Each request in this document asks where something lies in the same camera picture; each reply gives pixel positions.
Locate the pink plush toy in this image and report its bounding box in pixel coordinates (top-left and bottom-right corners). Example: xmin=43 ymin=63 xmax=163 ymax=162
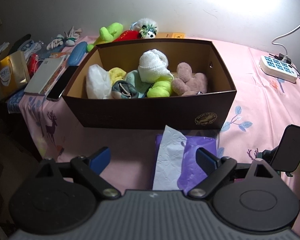
xmin=171 ymin=62 xmax=208 ymax=97

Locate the gold paper bag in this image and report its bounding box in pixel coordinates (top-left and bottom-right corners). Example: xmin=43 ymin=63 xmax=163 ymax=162
xmin=0 ymin=50 xmax=31 ymax=102

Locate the white glove bundle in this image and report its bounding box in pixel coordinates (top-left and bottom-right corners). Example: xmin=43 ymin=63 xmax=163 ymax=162
xmin=64 ymin=26 xmax=82 ymax=47
xmin=46 ymin=36 xmax=65 ymax=50

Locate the yellow fuzzy sock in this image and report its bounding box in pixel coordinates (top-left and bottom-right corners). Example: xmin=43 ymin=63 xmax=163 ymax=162
xmin=107 ymin=67 xmax=127 ymax=85

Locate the beige sock bundle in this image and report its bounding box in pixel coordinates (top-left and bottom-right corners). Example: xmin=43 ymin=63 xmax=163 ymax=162
xmin=111 ymin=81 xmax=139 ymax=99

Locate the white towel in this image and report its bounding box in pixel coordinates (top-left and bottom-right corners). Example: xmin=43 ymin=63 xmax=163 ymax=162
xmin=139 ymin=49 xmax=173 ymax=83

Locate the white power strip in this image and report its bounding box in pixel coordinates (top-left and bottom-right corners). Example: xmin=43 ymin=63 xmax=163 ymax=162
xmin=259 ymin=55 xmax=298 ymax=83

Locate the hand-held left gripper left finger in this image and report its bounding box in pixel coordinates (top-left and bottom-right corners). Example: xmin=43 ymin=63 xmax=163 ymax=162
xmin=35 ymin=147 xmax=122 ymax=200

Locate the black smartphone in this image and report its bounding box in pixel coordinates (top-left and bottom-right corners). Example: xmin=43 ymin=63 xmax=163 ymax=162
xmin=46 ymin=65 xmax=79 ymax=102

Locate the phone on stand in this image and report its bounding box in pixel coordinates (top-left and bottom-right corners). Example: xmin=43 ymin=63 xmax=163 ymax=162
xmin=271 ymin=124 xmax=300 ymax=172

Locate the blue patterned cloth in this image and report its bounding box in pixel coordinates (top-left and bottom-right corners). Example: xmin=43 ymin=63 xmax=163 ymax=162
xmin=7 ymin=89 xmax=25 ymax=114

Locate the red packet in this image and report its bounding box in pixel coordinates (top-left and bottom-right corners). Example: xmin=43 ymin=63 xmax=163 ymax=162
xmin=27 ymin=53 xmax=40 ymax=78

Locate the black charger plug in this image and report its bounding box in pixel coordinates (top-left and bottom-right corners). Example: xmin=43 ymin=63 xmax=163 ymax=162
xmin=269 ymin=52 xmax=293 ymax=64

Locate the grey notebook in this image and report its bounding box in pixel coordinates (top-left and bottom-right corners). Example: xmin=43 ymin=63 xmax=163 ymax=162
xmin=24 ymin=57 xmax=65 ymax=95

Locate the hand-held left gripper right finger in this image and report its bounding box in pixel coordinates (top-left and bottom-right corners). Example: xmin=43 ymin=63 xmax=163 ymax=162
xmin=187 ymin=147 xmax=280 ymax=200

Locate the lime green fuzzy sock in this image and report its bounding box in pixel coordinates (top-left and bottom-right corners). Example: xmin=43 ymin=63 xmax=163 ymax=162
xmin=147 ymin=76 xmax=174 ymax=98

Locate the light teal cloth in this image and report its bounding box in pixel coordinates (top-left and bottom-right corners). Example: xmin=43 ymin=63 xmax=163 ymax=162
xmin=125 ymin=70 xmax=153 ymax=98

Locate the yellow cardboard box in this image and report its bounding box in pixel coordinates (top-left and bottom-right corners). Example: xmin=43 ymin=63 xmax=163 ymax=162
xmin=156 ymin=32 xmax=185 ymax=40

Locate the blue glasses case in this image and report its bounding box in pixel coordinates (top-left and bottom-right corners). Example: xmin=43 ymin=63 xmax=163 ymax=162
xmin=67 ymin=41 xmax=88 ymax=66

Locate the small panda plush toy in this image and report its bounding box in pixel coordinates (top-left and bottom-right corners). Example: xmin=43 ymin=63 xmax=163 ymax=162
xmin=139 ymin=24 xmax=157 ymax=39

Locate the white fluffy plush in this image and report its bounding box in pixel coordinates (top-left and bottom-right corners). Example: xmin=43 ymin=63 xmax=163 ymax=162
xmin=134 ymin=18 xmax=158 ymax=30

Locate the purple tissue pack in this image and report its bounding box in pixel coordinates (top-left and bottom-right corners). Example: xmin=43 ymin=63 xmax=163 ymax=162
xmin=152 ymin=125 xmax=218 ymax=190

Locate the green plush toy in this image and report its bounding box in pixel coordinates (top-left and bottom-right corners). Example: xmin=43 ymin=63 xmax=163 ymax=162
xmin=87 ymin=22 xmax=124 ymax=52

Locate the white power cable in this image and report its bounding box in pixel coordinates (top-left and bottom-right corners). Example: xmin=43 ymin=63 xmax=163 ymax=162
xmin=272 ymin=15 xmax=300 ymax=58

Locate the red plush pouch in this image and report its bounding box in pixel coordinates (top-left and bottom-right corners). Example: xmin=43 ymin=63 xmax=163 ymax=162
xmin=112 ymin=30 xmax=142 ymax=42

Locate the light blue plastic packet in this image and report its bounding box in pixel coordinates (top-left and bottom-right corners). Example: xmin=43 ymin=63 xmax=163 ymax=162
xmin=20 ymin=40 xmax=42 ymax=58

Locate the dark object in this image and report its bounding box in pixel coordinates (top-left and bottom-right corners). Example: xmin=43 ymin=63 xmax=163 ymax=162
xmin=7 ymin=34 xmax=32 ymax=55

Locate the orange printed book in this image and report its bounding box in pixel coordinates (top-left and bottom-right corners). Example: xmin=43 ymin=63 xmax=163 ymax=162
xmin=44 ymin=52 xmax=72 ymax=93

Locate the brown cardboard box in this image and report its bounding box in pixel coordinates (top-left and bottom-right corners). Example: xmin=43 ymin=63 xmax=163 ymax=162
xmin=62 ymin=38 xmax=237 ymax=130

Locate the pink printed bed sheet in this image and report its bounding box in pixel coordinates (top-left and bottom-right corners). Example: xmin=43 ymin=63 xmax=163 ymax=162
xmin=19 ymin=34 xmax=300 ymax=230

